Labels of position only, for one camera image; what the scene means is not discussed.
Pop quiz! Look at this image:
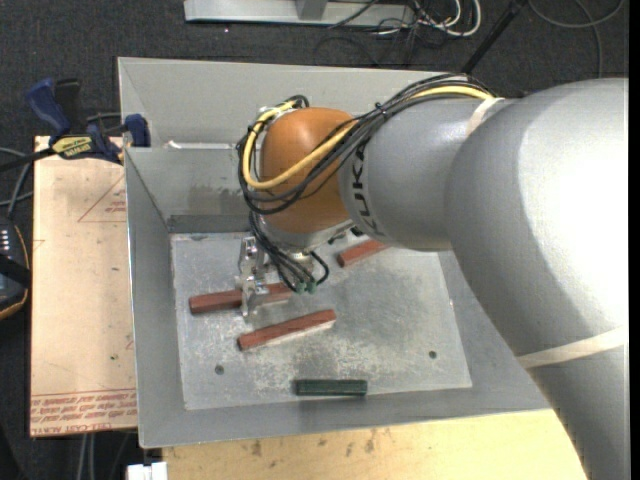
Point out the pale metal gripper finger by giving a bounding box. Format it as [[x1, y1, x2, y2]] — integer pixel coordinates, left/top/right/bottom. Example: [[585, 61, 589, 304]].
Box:
[[234, 278, 274, 324], [237, 235, 261, 282]]

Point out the grey metal bin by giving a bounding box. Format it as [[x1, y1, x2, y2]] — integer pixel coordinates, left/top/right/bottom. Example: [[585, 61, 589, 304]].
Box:
[[117, 56, 552, 450]]

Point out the dark green flat block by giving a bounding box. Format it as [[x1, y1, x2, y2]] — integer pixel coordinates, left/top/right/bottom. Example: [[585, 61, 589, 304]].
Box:
[[293, 378, 369, 398]]

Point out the brown cardboard board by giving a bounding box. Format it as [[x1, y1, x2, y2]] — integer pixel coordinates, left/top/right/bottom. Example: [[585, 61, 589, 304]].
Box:
[[29, 135, 139, 439]]

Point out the red-brown flat block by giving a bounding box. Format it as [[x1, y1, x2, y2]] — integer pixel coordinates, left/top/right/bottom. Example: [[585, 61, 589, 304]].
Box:
[[336, 239, 389, 269], [188, 281, 294, 315], [236, 309, 337, 353]]

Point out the black cylinder on white bracket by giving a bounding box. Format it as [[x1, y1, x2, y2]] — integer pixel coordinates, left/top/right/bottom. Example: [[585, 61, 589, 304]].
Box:
[[327, 223, 364, 245]]

